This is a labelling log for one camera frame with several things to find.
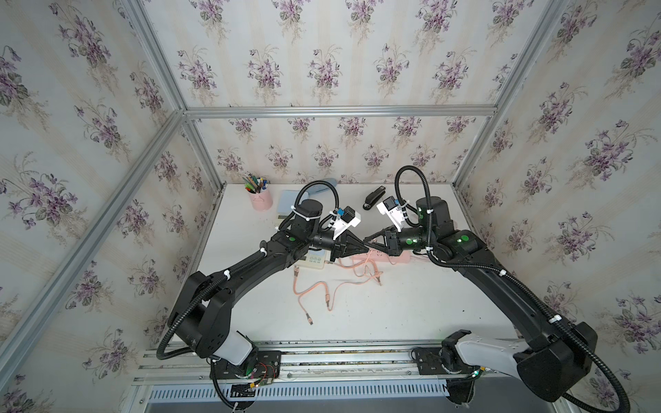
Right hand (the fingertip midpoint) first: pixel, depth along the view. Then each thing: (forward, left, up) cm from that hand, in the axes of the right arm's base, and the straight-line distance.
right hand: (372, 242), depth 69 cm
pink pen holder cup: (+32, +41, -19) cm, 56 cm away
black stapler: (+38, -6, -24) cm, 45 cm away
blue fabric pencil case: (+44, +18, -24) cm, 53 cm away
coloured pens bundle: (+37, +44, -15) cm, 60 cm away
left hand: (-1, +1, -3) cm, 3 cm away
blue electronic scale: (+7, +18, -24) cm, 31 cm away
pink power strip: (-3, -2, -3) cm, 4 cm away
